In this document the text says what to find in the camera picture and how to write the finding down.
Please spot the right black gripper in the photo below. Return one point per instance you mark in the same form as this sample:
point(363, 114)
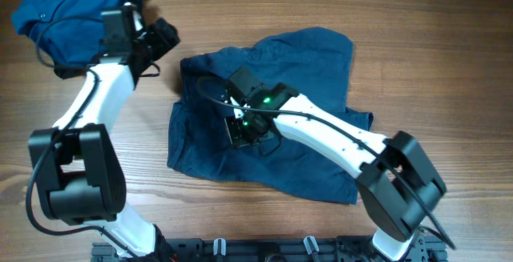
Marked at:
point(236, 138)

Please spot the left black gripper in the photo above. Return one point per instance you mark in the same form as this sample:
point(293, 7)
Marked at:
point(164, 40)

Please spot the dark navy blue shorts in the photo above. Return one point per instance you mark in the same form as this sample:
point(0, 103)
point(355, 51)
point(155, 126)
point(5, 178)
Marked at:
point(316, 61)

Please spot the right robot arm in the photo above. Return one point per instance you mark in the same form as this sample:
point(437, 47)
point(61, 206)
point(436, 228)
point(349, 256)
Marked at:
point(398, 184)

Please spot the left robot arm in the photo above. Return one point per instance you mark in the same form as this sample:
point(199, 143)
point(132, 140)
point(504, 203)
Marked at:
point(77, 184)

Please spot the folded blue button shirt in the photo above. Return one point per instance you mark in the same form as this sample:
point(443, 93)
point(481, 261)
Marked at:
point(68, 17)

